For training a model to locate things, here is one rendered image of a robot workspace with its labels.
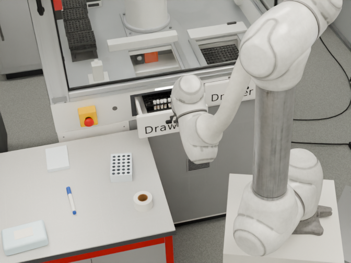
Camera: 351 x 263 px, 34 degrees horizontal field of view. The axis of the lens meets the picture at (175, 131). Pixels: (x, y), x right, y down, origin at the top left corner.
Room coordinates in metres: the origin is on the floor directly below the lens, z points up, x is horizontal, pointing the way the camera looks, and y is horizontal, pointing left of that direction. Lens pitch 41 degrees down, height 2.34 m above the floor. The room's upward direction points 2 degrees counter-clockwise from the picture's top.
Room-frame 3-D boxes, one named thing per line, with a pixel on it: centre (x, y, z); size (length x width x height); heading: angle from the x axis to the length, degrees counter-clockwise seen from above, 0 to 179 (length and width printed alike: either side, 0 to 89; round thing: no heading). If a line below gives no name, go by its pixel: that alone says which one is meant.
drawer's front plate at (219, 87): (1.97, -0.27, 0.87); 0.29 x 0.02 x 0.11; 102
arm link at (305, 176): (1.28, -0.38, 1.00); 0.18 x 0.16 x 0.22; 142
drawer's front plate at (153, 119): (1.78, 0.01, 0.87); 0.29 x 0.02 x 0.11; 102
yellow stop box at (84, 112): (1.82, 0.36, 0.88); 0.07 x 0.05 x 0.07; 102
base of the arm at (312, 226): (1.29, -0.41, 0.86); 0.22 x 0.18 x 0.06; 88
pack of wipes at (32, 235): (1.28, 0.54, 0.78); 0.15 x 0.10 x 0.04; 107
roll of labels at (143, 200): (1.43, 0.13, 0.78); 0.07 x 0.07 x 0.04
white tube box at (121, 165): (1.62, 0.22, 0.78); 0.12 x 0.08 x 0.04; 2
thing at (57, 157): (1.70, 0.48, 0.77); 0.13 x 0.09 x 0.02; 12
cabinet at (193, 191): (2.39, 0.09, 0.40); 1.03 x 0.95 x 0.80; 102
